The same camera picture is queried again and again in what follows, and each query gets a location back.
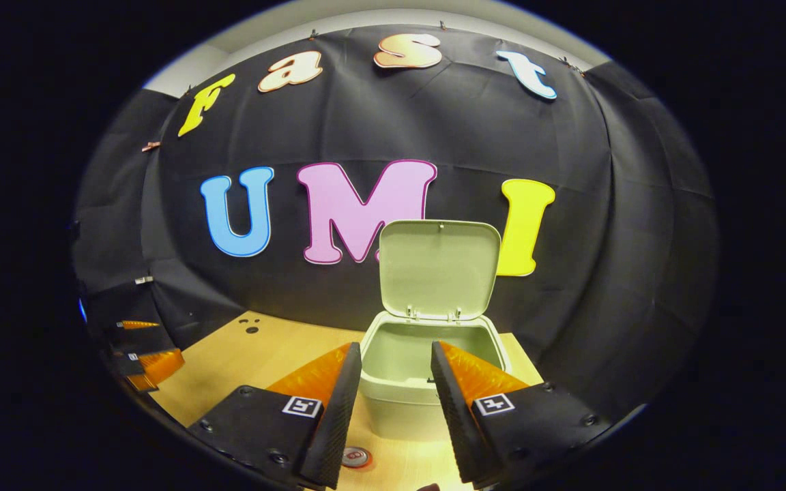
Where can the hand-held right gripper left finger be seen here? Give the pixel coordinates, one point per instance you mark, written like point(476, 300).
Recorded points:
point(331, 423)

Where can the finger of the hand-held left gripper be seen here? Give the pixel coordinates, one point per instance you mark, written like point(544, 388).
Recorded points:
point(157, 367)
point(137, 326)

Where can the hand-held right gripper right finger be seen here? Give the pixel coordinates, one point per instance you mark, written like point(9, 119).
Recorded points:
point(458, 423)

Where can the pale green desktop garbage bin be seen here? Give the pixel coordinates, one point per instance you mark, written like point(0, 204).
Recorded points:
point(434, 273)

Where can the wooden desktop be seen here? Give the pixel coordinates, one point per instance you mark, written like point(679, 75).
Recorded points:
point(263, 354)

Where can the copper cloth clip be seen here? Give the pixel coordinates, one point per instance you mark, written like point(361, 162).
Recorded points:
point(151, 146)

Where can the black backdrop cloth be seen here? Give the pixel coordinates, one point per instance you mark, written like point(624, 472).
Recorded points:
point(502, 136)

